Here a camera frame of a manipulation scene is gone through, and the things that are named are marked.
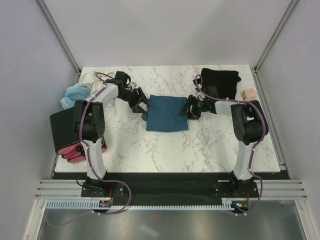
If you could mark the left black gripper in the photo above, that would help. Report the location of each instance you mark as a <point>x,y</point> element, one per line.
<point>136,108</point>

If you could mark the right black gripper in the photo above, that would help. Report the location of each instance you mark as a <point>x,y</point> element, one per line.
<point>193,114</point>

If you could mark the blue t shirt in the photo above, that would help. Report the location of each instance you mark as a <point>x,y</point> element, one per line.
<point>163,114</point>

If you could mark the black pink drawer organizer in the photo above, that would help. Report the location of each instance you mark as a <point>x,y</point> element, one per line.
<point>65,126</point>

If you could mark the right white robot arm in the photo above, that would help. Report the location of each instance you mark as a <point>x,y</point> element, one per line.
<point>249,125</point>

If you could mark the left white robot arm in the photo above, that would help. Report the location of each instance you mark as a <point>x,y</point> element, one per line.
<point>96,170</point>

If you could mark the folded black t shirt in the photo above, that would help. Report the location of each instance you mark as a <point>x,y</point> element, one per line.
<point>225,80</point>

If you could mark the white t shirt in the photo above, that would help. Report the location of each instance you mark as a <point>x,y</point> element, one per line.
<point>90,80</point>

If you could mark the small pink cube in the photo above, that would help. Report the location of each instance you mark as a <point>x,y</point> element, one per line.
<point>249,94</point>

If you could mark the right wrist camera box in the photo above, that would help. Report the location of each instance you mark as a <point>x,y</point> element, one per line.
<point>212,91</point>

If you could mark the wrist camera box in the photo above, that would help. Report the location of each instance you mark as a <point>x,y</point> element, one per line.
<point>122,76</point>
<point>212,91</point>

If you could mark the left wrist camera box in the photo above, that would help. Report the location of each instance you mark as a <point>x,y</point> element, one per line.
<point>122,76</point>

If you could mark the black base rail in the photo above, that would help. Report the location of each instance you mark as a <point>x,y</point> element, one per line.
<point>165,188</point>

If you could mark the white cable duct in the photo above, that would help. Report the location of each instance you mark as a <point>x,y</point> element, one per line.
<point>95,204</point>

